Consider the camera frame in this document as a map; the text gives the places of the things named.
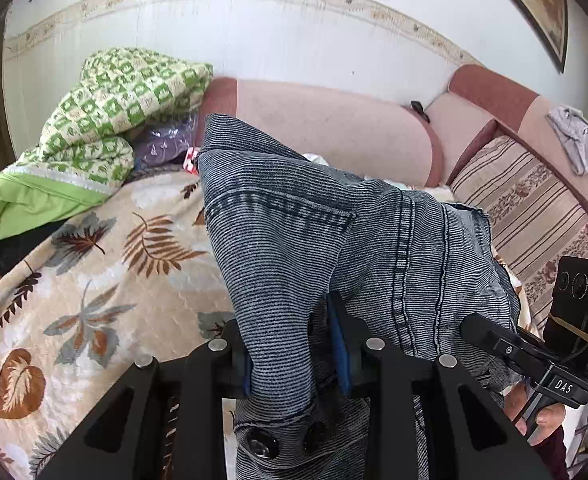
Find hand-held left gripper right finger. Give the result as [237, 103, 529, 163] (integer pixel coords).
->
[325, 291, 570, 480]

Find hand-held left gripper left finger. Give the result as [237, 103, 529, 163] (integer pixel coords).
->
[38, 317, 255, 480]

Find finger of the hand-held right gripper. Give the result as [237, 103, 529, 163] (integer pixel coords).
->
[460, 312, 550, 378]

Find grey-blue ribbed denim pants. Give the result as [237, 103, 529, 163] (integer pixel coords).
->
[194, 112, 525, 480]

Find person's right forearm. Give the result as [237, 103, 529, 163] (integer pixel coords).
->
[534, 435, 577, 480]

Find person's right hand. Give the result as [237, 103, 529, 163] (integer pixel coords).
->
[501, 384, 568, 447]

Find striped floral cushion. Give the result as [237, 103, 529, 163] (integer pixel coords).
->
[446, 135, 588, 333]

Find cream leaf print blanket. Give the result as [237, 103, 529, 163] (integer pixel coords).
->
[0, 172, 247, 478]

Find grey crumpled cloth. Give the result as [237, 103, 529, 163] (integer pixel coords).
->
[546, 105, 588, 177]

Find pink sofa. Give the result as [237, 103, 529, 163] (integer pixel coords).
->
[196, 62, 588, 281]

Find purple plastic bag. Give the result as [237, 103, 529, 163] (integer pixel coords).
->
[133, 114, 201, 171]

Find dark cloth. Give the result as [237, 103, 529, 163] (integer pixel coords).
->
[0, 220, 71, 277]

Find green checked quilt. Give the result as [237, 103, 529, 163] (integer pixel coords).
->
[0, 47, 215, 247]

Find dark framed wall picture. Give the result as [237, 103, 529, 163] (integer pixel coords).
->
[474, 0, 570, 75]

